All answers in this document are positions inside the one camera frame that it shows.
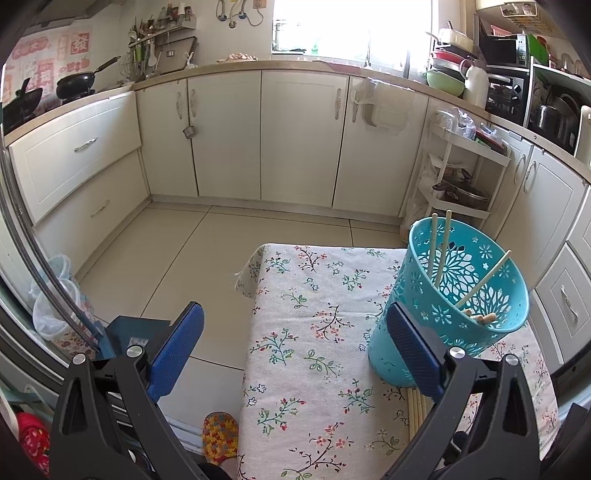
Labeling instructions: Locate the turquoise perforated plastic basket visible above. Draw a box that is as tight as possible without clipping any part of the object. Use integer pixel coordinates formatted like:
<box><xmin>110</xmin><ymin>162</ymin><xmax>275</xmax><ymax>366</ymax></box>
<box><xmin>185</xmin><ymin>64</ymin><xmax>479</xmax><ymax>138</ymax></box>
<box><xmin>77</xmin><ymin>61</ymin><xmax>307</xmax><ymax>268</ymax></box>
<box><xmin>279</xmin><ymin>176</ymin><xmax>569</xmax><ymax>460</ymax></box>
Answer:
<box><xmin>366</xmin><ymin>216</ymin><xmax>531</xmax><ymax>388</ymax></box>

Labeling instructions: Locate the blue box on floor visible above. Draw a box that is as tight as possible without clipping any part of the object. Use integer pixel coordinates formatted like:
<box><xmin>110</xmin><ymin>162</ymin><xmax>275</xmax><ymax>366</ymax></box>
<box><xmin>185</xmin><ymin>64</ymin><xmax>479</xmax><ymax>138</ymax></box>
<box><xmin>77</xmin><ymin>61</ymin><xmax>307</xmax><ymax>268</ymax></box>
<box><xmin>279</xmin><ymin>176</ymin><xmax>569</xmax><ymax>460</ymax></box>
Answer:
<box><xmin>95</xmin><ymin>315</ymin><xmax>171</xmax><ymax>361</ymax></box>

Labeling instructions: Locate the chopstick in basket leaning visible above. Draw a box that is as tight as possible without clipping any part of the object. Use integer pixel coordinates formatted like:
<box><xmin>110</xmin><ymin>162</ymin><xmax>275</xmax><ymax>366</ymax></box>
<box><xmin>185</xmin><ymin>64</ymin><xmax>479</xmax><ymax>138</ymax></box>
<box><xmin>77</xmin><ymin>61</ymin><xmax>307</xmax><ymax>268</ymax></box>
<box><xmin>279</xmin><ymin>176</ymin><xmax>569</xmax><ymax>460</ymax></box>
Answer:
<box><xmin>455</xmin><ymin>250</ymin><xmax>512</xmax><ymax>309</ymax></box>

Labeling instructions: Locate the colourful knitted slipper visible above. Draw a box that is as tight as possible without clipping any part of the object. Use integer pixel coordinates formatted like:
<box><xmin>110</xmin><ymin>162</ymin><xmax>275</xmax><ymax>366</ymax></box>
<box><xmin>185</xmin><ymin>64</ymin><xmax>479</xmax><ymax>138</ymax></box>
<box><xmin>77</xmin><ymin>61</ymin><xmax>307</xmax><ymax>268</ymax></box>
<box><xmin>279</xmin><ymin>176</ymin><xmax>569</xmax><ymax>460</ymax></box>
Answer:
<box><xmin>201</xmin><ymin>412</ymin><xmax>238</xmax><ymax>466</ymax></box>

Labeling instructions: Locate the floral tablecloth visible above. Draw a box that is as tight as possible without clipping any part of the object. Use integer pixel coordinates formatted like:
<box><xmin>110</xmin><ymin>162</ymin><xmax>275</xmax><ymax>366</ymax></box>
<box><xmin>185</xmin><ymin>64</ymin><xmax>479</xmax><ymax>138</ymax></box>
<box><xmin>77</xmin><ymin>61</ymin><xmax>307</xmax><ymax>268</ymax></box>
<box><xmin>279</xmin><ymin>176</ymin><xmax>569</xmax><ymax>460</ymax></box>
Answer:
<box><xmin>233</xmin><ymin>243</ymin><xmax>562</xmax><ymax>480</ymax></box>

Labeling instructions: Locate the chopstick in basket left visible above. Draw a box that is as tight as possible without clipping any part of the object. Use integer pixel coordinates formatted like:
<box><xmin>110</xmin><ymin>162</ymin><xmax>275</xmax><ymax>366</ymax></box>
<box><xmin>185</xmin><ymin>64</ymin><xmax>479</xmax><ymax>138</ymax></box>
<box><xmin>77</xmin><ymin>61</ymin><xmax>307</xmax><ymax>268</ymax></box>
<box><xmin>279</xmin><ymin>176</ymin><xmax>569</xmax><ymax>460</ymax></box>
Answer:
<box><xmin>427</xmin><ymin>213</ymin><xmax>439</xmax><ymax>281</ymax></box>

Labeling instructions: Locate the chopstick in basket middle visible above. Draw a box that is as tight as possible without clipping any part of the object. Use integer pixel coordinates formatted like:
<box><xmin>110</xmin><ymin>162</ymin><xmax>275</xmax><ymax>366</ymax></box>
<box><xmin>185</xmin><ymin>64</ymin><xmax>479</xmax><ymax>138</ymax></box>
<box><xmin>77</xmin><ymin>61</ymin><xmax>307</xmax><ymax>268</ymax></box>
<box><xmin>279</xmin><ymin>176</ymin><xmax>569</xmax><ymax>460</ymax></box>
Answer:
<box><xmin>435</xmin><ymin>209</ymin><xmax>453</xmax><ymax>290</ymax></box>

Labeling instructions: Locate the white tiered storage rack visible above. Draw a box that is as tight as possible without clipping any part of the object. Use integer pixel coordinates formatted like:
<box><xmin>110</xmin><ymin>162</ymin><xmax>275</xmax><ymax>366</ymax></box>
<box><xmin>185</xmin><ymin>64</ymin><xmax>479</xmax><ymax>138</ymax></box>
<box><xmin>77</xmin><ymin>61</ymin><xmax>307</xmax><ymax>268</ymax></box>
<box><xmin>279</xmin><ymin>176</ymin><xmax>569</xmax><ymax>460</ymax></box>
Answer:
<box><xmin>405</xmin><ymin>109</ymin><xmax>513</xmax><ymax>227</ymax></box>

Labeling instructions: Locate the white thermos jug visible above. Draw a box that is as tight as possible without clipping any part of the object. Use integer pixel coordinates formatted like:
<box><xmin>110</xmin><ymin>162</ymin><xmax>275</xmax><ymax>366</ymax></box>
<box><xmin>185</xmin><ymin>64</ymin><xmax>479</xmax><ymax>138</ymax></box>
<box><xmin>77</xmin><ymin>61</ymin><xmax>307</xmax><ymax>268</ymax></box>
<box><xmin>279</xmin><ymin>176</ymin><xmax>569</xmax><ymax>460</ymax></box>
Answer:
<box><xmin>462</xmin><ymin>65</ymin><xmax>490</xmax><ymax>109</ymax></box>

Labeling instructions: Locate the steel pot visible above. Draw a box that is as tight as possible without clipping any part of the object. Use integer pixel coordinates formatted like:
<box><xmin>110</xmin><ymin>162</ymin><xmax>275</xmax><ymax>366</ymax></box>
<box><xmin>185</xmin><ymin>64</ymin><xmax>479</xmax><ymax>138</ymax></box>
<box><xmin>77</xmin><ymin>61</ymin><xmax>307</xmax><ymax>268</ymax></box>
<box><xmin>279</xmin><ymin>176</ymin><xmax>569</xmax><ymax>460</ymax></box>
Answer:
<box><xmin>530</xmin><ymin>93</ymin><xmax>579</xmax><ymax>152</ymax></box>

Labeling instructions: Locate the green bowl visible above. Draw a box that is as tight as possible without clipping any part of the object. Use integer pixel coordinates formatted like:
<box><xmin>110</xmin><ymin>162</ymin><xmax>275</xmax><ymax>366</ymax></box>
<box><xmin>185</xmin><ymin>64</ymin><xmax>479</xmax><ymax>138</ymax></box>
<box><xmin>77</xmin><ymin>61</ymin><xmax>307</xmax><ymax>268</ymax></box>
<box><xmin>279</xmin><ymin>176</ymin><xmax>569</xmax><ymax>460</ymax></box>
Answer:
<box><xmin>426</xmin><ymin>70</ymin><xmax>465</xmax><ymax>97</ymax></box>

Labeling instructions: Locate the black toaster oven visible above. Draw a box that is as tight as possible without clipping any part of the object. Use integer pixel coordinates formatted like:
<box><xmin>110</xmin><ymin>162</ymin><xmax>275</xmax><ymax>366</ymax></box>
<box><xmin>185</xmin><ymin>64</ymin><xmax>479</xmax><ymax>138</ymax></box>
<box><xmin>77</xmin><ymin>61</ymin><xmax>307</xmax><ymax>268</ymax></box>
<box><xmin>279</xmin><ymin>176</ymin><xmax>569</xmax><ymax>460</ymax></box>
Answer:
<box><xmin>485</xmin><ymin>65</ymin><xmax>530</xmax><ymax>125</ymax></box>

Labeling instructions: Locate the black frying pan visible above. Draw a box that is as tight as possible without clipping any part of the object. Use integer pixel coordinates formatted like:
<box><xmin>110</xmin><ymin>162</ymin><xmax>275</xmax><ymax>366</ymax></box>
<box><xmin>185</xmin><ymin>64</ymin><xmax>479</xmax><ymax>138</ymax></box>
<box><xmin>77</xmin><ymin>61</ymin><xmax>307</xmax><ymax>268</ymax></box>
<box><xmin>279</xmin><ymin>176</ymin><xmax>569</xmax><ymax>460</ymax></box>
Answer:
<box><xmin>56</xmin><ymin>56</ymin><xmax>120</xmax><ymax>100</ymax></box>

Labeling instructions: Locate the black wok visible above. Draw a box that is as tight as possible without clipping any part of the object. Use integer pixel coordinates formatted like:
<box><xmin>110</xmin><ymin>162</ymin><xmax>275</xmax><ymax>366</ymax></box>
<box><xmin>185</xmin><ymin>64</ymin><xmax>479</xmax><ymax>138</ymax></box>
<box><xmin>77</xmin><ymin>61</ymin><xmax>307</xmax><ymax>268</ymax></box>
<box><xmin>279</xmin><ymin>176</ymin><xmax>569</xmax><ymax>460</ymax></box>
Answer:
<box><xmin>3</xmin><ymin>77</ymin><xmax>43</xmax><ymax>134</ymax></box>

